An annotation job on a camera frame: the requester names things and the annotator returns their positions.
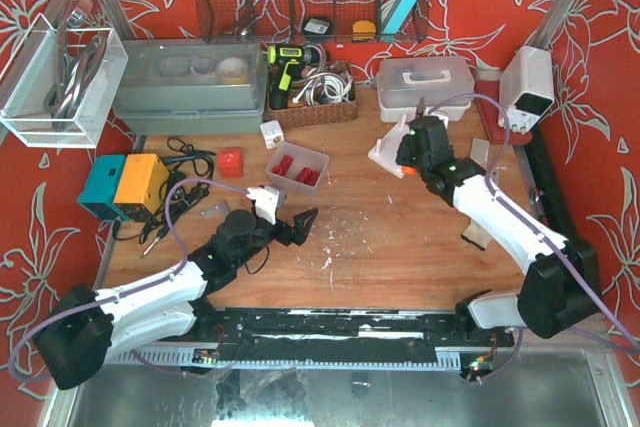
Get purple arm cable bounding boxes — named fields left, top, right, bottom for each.
left=427, top=93, right=640, bottom=354
left=8, top=177, right=251, bottom=384

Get clear plastic spring tray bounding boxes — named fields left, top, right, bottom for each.
left=265, top=141, right=329, bottom=197

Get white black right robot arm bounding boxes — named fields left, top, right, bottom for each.
left=396, top=115, right=600, bottom=339

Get red spring right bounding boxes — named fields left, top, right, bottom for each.
left=296, top=167, right=321, bottom=187

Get green black cordless drill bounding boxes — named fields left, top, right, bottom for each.
left=267, top=44, right=324, bottom=110

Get red cube box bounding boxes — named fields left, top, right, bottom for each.
left=217, top=147, right=244, bottom=179

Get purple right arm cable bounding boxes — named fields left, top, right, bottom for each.
left=427, top=93, right=640, bottom=354

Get clear acrylic wall box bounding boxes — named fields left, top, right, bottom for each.
left=1, top=15, right=128, bottom=149

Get brown wicker basket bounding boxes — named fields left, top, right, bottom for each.
left=266, top=61, right=358, bottom=128

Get black wire wall basket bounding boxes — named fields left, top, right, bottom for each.
left=196, top=0, right=429, bottom=44

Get grey slotted cable duct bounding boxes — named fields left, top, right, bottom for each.
left=136, top=345, right=462, bottom=373

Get white peg base plate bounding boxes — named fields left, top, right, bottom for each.
left=368, top=115, right=409, bottom=179

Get small metal bracket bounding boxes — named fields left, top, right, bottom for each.
left=200, top=200, right=230, bottom=218

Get yellow tape measure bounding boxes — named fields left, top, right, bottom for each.
left=352, top=20, right=377, bottom=43

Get orange black handle screwdriver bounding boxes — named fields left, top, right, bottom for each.
left=402, top=97, right=426, bottom=176

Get grey coiled hose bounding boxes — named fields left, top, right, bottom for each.
left=43, top=21, right=108, bottom=129

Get black tangled cables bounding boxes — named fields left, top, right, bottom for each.
left=111, top=135, right=221, bottom=258

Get white clear lidded case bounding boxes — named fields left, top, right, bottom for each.
left=376, top=56, right=475, bottom=123

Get orange soldering station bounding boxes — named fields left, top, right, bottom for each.
left=114, top=153, right=169, bottom=223

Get teal box device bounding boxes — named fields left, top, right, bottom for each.
left=77, top=154, right=128, bottom=221

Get white coiled cable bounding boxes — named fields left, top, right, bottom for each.
left=291, top=71, right=354, bottom=107

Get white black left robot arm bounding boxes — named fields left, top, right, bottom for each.
left=34, top=209, right=318, bottom=390

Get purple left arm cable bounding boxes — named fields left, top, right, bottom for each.
left=8, top=177, right=251, bottom=384

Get grey plastic storage box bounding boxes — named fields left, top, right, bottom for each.
left=113, top=39, right=268, bottom=136

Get grey metal plate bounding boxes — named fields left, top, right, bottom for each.
left=470, top=138, right=490, bottom=168

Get white power adapter cube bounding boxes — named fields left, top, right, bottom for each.
left=260, top=120, right=284, bottom=150

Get white bench power supply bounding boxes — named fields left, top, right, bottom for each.
left=498, top=46, right=554, bottom=135

